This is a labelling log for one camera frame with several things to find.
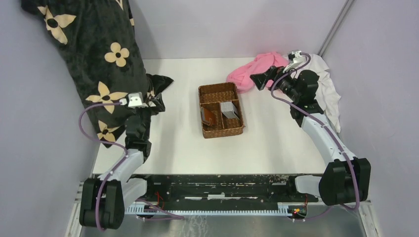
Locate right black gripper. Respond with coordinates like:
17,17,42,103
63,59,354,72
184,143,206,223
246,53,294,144
250,63,300,102

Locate brown leather card holder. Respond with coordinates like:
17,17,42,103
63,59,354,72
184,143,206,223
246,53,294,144
200,107,216,126

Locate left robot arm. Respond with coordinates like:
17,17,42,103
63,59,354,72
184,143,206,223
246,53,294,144
79,92,166,231

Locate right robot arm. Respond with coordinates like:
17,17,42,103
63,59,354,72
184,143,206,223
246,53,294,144
250,66,371,206

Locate grey card stack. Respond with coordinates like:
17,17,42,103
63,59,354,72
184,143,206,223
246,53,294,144
220,101,239,119

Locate pink cloth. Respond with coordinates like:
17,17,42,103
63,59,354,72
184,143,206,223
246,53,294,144
226,52,289,93

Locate brown woven basket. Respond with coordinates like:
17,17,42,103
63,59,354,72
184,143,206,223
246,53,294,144
198,82,245,139

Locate white cloth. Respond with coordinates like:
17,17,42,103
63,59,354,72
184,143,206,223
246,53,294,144
297,54,341,133

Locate black floral pillow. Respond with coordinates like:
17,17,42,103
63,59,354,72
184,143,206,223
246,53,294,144
21,0,173,142

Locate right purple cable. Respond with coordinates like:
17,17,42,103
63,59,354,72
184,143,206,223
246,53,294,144
270,52,361,222

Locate purple cable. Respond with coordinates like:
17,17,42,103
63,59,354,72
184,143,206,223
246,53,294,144
78,101,186,232
270,52,361,222

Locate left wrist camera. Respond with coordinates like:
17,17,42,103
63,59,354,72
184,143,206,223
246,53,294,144
127,92,148,108

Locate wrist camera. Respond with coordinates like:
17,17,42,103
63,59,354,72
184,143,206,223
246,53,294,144
127,92,148,108
283,50,306,73

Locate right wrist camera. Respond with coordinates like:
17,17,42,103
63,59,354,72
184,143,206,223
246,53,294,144
283,50,306,73

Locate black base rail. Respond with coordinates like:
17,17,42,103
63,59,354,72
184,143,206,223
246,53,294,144
136,174,319,205

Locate grey cable duct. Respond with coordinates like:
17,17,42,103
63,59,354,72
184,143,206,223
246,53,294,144
124,202,307,218

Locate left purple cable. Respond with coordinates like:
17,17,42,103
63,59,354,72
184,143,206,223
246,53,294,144
78,101,186,232

